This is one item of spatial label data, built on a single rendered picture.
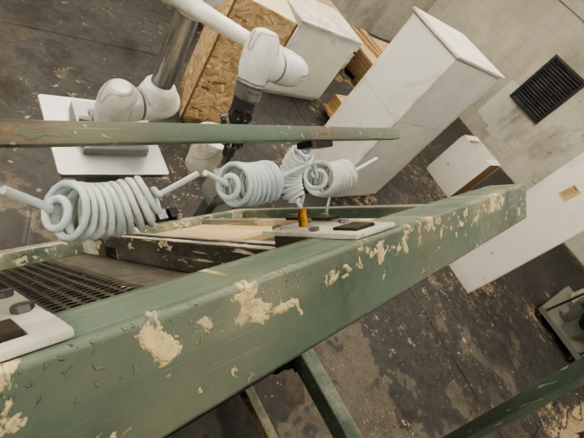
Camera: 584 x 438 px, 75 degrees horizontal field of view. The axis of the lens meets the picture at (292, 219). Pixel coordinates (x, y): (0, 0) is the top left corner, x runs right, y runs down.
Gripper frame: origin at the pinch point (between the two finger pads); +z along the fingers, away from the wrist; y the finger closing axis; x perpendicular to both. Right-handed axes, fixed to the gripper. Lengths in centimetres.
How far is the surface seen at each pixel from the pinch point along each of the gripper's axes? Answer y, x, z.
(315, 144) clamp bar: -23, -70, -32
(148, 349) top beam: -48, -93, -20
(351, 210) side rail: 44.2, -21.9, 4.5
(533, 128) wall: 759, 293, -51
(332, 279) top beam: -26, -88, -22
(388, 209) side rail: 47, -35, -4
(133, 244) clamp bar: -30.6, -23.5, 20.8
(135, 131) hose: -48, -76, -31
